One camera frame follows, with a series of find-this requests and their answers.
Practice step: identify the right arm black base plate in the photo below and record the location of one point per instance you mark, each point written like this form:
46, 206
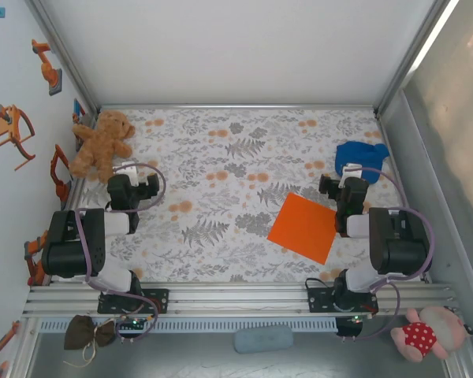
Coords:
317, 301

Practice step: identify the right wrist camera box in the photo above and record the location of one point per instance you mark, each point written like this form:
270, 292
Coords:
354, 193

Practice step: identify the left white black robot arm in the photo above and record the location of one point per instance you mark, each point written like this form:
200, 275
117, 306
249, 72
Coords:
71, 252

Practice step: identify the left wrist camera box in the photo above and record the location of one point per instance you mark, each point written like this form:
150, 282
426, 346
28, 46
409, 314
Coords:
118, 189

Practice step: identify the short aluminium frame post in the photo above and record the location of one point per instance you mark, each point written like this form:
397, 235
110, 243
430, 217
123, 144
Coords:
463, 366
25, 350

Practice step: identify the aluminium mounting rail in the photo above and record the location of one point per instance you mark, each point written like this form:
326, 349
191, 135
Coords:
236, 299

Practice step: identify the aluminium frame post with light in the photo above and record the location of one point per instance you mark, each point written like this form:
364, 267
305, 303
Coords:
414, 51

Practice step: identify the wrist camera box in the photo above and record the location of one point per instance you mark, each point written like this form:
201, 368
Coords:
118, 189
354, 193

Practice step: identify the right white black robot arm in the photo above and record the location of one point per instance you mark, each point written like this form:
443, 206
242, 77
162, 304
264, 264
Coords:
402, 252

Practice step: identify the pink plush doll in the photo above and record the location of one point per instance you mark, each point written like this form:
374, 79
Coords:
418, 334

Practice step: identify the floral patterned table mat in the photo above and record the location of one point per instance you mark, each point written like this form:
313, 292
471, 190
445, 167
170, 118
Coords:
220, 157

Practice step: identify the brown teddy bear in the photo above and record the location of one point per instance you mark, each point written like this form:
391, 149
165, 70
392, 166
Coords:
100, 145

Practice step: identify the grey-blue oblong case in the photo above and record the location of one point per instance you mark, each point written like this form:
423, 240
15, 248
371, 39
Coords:
262, 338

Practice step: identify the orange paper sheet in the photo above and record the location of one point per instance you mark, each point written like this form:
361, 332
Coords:
303, 228

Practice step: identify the blue grey orange wall sticker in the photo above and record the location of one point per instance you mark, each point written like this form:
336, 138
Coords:
79, 108

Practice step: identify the blue cloth pouch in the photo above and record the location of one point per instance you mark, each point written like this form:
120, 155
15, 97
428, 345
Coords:
358, 153

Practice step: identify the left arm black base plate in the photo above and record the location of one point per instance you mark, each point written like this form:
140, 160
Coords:
161, 301

